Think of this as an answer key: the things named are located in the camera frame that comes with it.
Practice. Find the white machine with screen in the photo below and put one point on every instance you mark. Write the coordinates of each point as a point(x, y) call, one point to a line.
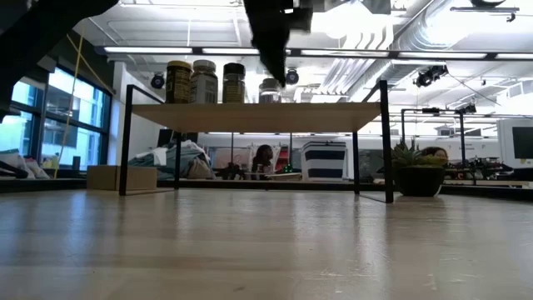
point(506, 141)

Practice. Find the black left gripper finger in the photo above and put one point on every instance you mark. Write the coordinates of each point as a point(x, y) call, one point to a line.
point(266, 54)
point(282, 54)

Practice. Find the brown cardboard box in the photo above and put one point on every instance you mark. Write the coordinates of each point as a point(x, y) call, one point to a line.
point(104, 178)

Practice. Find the grey fabric pile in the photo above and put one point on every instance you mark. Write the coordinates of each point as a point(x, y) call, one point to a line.
point(187, 160)

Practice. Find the small clear spice jar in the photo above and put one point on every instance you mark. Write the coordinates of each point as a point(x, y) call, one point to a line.
point(268, 96)

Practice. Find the white and black striped container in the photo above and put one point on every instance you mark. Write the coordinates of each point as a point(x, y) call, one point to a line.
point(324, 160)

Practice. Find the person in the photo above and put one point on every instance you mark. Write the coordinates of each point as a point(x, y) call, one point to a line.
point(435, 153)
point(263, 160)

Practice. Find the potted succulent plant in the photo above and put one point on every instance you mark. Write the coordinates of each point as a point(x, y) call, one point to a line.
point(418, 181)

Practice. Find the black background rig frame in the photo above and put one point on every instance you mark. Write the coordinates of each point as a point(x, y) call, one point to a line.
point(461, 137)

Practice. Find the black ceiling spotlight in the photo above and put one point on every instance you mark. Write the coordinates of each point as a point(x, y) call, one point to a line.
point(431, 76)

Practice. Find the round black ceiling fixture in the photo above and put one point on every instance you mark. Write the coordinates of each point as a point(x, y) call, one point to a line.
point(157, 81)
point(292, 76)

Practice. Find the pile of bags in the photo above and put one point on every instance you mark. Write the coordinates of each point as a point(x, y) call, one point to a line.
point(29, 166)

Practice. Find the wooden shelf with black frame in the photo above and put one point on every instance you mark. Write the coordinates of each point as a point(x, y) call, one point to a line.
point(258, 116)

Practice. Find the white-lid spice jar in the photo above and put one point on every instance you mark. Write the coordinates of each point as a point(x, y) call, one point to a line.
point(204, 85)

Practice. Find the yellow-lid dark spice bottle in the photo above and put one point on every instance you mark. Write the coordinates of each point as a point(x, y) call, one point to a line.
point(178, 85)

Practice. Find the black-lid spice jar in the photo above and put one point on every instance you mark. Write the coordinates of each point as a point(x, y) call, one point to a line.
point(233, 87)

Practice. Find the black background robot arms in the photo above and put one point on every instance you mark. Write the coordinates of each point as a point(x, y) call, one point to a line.
point(479, 166)

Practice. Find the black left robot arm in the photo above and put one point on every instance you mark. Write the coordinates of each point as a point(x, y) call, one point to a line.
point(37, 37)

